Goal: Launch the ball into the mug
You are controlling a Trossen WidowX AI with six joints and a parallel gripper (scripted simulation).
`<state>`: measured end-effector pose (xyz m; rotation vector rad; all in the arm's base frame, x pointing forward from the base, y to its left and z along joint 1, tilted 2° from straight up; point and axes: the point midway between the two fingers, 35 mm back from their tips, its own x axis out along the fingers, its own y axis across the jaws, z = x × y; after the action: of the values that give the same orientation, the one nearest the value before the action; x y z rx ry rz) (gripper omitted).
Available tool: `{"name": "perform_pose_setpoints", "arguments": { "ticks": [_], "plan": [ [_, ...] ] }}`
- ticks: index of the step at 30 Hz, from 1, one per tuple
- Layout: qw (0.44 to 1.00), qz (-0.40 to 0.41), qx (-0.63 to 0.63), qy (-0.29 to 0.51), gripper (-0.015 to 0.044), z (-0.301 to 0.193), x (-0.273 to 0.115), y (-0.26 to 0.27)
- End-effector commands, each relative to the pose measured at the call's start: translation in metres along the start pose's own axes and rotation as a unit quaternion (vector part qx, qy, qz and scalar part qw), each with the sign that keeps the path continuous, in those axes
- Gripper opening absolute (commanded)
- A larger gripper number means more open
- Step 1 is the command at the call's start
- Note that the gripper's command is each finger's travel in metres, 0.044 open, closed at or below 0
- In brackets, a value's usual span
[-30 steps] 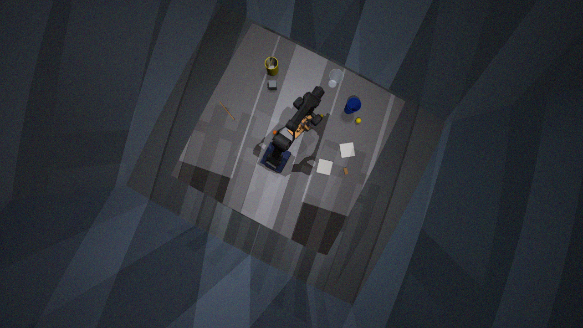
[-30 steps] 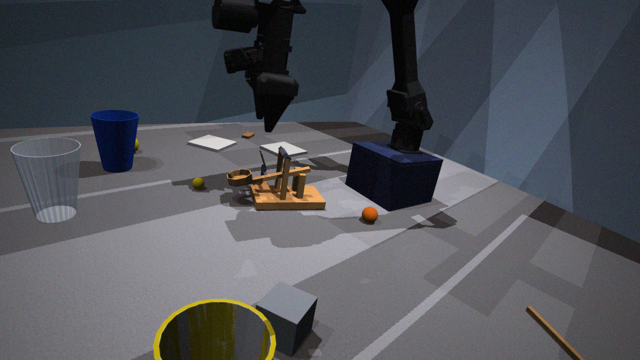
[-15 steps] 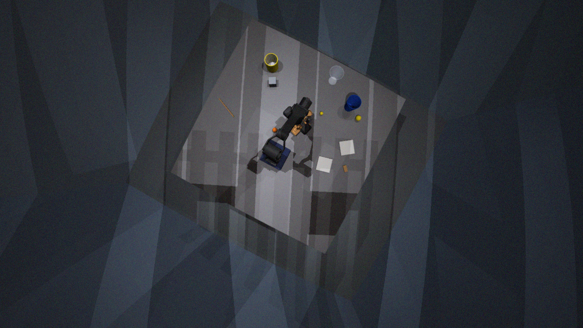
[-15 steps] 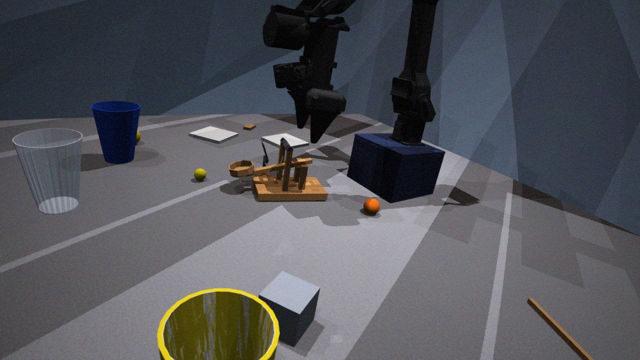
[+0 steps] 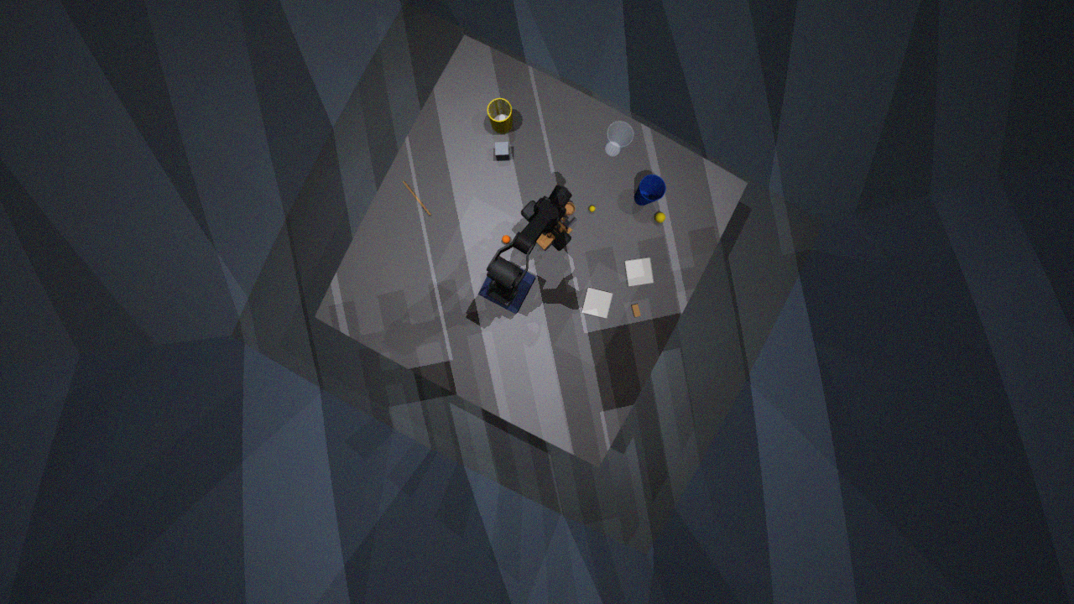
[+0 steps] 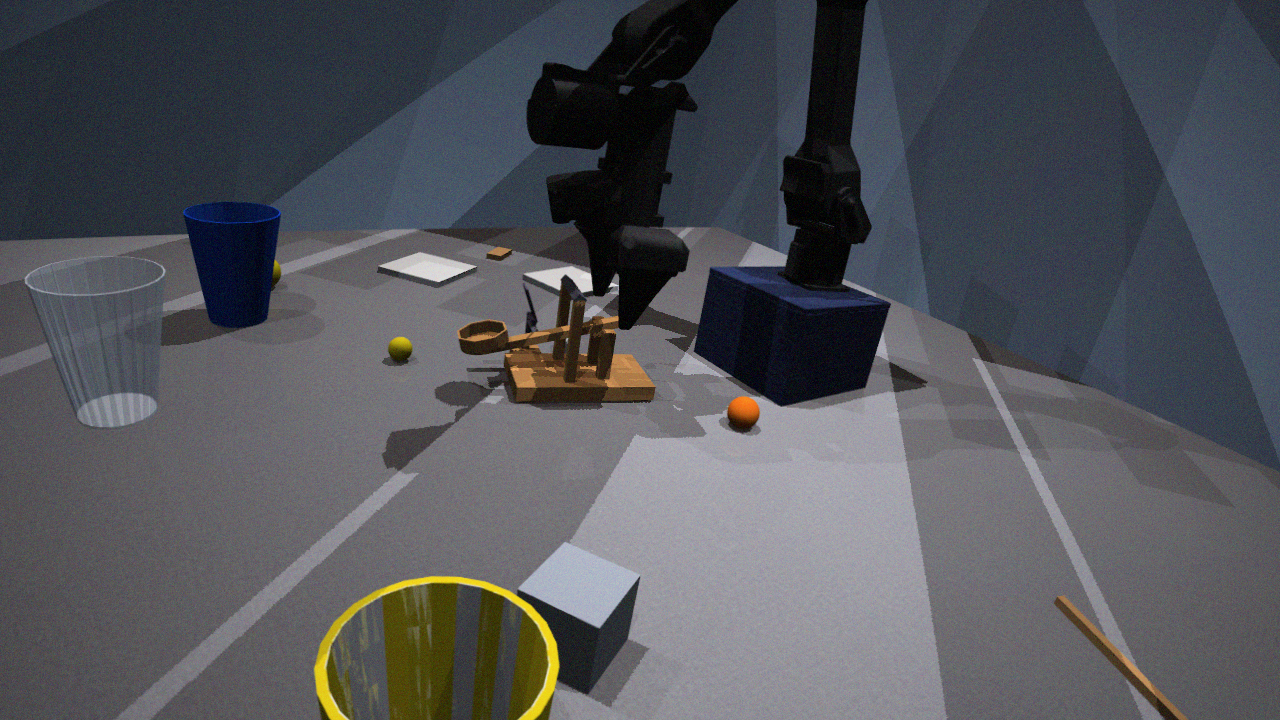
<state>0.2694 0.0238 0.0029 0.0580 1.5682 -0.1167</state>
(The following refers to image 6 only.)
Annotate orange wooden catapult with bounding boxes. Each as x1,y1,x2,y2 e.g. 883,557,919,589
457,274,657,402

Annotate dark blue cup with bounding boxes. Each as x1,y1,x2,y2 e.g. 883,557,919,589
184,202,282,328

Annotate white flat square slab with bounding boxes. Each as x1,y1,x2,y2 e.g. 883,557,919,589
378,252,477,288
524,266,620,297

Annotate orange ball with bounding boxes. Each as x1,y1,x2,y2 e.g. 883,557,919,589
727,397,759,429

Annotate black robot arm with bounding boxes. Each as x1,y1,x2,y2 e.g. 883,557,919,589
526,0,872,292

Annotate tan wooden bar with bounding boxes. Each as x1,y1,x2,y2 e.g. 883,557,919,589
1053,596,1188,720

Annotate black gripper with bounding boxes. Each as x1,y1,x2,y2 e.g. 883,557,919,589
573,149,690,331

